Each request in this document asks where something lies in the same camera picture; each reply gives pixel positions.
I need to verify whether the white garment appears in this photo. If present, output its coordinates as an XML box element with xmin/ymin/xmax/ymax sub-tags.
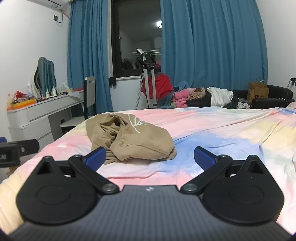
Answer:
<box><xmin>207</xmin><ymin>86</ymin><xmax>234</xmax><ymax>107</ymax></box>

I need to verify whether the brown garment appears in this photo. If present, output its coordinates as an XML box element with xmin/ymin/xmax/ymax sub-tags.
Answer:
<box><xmin>188</xmin><ymin>88</ymin><xmax>206</xmax><ymax>100</ymax></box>

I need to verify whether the white dressing table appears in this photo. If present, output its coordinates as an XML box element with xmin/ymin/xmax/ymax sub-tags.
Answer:
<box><xmin>6</xmin><ymin>90</ymin><xmax>85</xmax><ymax>151</ymax></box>

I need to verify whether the narrow blue curtain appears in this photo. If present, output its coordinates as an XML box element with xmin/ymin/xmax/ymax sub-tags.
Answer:
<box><xmin>67</xmin><ymin>0</ymin><xmax>114</xmax><ymax>112</ymax></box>

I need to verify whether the white air conditioner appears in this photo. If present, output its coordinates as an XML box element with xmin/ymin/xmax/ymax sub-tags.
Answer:
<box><xmin>44</xmin><ymin>0</ymin><xmax>72</xmax><ymax>10</ymax></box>

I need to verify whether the black garment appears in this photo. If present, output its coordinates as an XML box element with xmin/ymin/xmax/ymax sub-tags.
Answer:
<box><xmin>186</xmin><ymin>91</ymin><xmax>212</xmax><ymax>107</ymax></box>

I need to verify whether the dark window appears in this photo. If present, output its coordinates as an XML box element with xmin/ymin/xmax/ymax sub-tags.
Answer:
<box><xmin>110</xmin><ymin>0</ymin><xmax>162</xmax><ymax>78</ymax></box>

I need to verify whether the tan printed T-shirt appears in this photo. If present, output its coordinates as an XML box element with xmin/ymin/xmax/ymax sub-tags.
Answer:
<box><xmin>85</xmin><ymin>112</ymin><xmax>177</xmax><ymax>165</ymax></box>

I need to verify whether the black white patterned cloth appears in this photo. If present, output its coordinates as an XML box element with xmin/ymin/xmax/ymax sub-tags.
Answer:
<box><xmin>237</xmin><ymin>98</ymin><xmax>252</xmax><ymax>109</ymax></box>

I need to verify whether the pink garment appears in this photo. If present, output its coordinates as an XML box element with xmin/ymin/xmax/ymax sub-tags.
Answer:
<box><xmin>172</xmin><ymin>90</ymin><xmax>192</xmax><ymax>108</ymax></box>

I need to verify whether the brown paper bag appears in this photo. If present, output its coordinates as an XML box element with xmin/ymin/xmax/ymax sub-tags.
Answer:
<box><xmin>247</xmin><ymin>77</ymin><xmax>270</xmax><ymax>103</ymax></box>

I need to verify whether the pastel tie-dye bed sheet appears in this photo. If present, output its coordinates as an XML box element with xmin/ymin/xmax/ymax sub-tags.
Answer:
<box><xmin>0</xmin><ymin>102</ymin><xmax>296</xmax><ymax>234</ymax></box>

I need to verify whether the red garment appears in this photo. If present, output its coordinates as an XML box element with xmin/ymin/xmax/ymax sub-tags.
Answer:
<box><xmin>141</xmin><ymin>73</ymin><xmax>174</xmax><ymax>101</ymax></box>

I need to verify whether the blue garment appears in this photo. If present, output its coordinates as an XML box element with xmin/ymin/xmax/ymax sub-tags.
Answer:
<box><xmin>162</xmin><ymin>80</ymin><xmax>193</xmax><ymax>109</ymax></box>

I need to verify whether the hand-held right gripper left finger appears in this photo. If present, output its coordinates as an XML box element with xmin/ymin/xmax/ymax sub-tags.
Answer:
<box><xmin>32</xmin><ymin>146</ymin><xmax>120</xmax><ymax>195</ymax></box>

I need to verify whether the black sofa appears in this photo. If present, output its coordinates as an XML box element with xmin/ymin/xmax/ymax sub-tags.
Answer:
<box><xmin>232</xmin><ymin>85</ymin><xmax>293</xmax><ymax>109</ymax></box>

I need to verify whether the orange tray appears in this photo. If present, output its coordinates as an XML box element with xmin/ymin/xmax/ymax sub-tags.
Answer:
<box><xmin>6</xmin><ymin>98</ymin><xmax>37</xmax><ymax>111</ymax></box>

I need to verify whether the standing garment steamer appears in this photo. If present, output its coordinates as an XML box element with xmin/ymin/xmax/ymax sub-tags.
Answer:
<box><xmin>134</xmin><ymin>48</ymin><xmax>162</xmax><ymax>110</ymax></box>

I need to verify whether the wide blue curtain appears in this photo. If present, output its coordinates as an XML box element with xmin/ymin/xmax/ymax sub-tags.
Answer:
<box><xmin>159</xmin><ymin>0</ymin><xmax>269</xmax><ymax>108</ymax></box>

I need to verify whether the wavy frame mirror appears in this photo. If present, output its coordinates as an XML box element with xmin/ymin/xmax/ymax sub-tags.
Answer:
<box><xmin>34</xmin><ymin>57</ymin><xmax>57</xmax><ymax>98</ymax></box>

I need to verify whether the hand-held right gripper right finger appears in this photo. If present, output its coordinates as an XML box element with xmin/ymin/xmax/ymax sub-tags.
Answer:
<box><xmin>180</xmin><ymin>146</ymin><xmax>270</xmax><ymax>194</ymax></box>

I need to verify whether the black chair with white seat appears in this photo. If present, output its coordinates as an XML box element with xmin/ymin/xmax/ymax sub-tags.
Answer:
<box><xmin>60</xmin><ymin>76</ymin><xmax>97</xmax><ymax>135</ymax></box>

